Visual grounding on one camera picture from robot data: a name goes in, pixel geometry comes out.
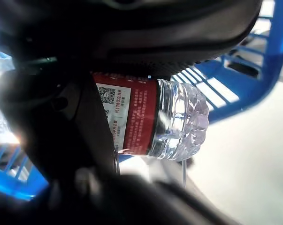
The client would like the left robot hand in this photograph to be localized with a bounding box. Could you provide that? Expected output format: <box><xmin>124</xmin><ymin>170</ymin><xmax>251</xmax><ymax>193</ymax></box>
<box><xmin>47</xmin><ymin>166</ymin><xmax>226</xmax><ymax>225</ymax></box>

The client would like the metal wire basket handle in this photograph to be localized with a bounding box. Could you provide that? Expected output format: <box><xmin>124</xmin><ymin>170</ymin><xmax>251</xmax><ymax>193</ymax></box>
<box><xmin>113</xmin><ymin>150</ymin><xmax>120</xmax><ymax>175</ymax></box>

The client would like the water bottle red cap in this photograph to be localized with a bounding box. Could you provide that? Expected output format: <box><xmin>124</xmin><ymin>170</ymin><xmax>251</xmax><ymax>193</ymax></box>
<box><xmin>92</xmin><ymin>72</ymin><xmax>210</xmax><ymax>163</ymax></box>

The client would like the blue plastic shopping basket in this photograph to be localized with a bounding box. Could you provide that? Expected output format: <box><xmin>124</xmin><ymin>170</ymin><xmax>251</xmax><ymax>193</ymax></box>
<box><xmin>0</xmin><ymin>0</ymin><xmax>283</xmax><ymax>203</ymax></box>

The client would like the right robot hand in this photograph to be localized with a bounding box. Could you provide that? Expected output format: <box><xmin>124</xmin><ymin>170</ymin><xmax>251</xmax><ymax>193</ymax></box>
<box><xmin>0</xmin><ymin>0</ymin><xmax>264</xmax><ymax>186</ymax></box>

